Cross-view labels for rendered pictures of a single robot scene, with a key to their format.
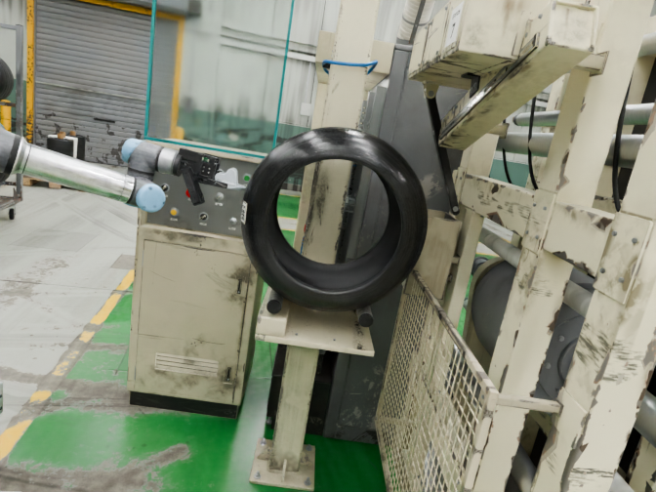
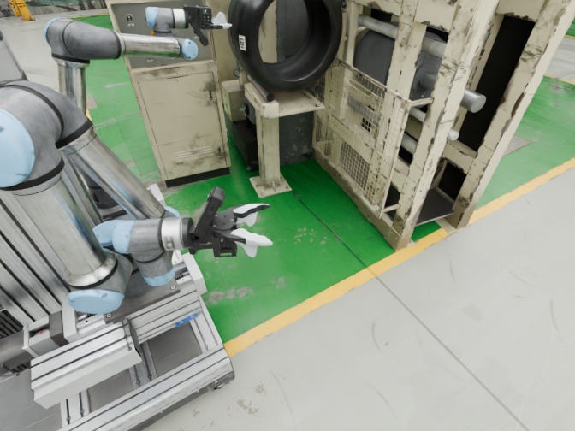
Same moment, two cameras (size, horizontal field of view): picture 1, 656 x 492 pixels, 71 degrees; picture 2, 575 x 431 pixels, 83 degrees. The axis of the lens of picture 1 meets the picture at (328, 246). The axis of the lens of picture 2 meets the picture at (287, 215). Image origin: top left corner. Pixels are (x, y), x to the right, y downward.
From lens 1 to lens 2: 0.69 m
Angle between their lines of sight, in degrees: 33
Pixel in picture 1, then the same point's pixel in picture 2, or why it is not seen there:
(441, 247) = not seen: hidden behind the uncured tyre
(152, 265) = (150, 97)
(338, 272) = (286, 66)
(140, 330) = (157, 143)
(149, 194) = (190, 47)
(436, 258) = not seen: hidden behind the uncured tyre
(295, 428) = (274, 163)
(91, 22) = not seen: outside the picture
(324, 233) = (268, 42)
